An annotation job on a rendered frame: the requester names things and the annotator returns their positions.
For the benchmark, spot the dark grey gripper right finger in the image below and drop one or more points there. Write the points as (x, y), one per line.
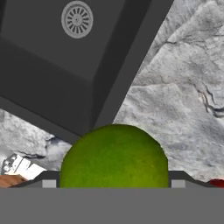
(178, 180)

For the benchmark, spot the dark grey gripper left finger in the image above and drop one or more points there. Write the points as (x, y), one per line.
(49, 180)

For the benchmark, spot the green round fruit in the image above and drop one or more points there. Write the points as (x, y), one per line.
(114, 157)

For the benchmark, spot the dark grey sink basin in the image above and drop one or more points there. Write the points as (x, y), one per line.
(73, 64)

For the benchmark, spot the brown wooden cabinet front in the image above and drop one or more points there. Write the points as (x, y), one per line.
(11, 180)

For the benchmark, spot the red round fruit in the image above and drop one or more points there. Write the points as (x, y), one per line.
(217, 183)

